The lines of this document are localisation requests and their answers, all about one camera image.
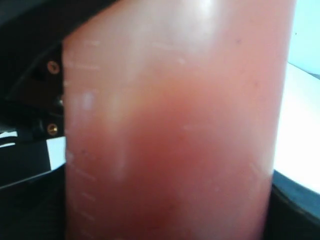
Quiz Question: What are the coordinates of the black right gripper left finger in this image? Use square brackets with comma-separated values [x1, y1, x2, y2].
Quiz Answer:
[0, 168, 66, 240]

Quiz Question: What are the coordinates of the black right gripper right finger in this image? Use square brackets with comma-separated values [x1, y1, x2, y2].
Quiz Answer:
[263, 171, 320, 240]

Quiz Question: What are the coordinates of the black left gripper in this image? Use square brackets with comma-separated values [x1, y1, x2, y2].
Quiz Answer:
[0, 0, 112, 187]

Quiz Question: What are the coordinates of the red sauce squeeze bottle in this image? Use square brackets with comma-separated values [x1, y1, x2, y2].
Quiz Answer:
[63, 0, 296, 240]

